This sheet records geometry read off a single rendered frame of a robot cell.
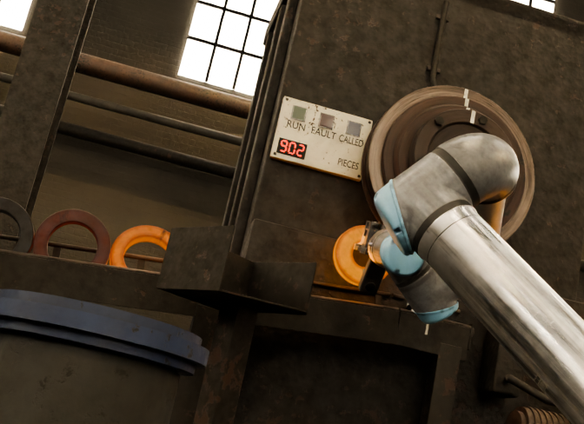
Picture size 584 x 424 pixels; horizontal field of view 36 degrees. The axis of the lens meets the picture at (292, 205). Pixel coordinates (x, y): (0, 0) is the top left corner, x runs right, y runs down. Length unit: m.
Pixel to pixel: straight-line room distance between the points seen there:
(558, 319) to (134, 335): 0.58
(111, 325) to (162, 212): 7.36
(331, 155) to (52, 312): 1.45
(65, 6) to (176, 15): 4.03
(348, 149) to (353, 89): 0.19
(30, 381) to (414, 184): 0.65
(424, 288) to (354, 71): 0.84
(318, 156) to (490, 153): 1.05
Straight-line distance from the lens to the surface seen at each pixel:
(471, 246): 1.36
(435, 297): 1.98
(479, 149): 1.46
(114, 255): 2.23
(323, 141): 2.47
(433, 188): 1.42
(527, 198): 2.49
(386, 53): 2.64
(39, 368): 1.17
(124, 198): 8.48
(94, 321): 1.13
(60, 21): 5.15
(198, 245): 1.88
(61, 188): 8.51
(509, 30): 2.82
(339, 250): 2.26
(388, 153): 2.35
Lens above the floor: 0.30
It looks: 15 degrees up
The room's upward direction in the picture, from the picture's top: 12 degrees clockwise
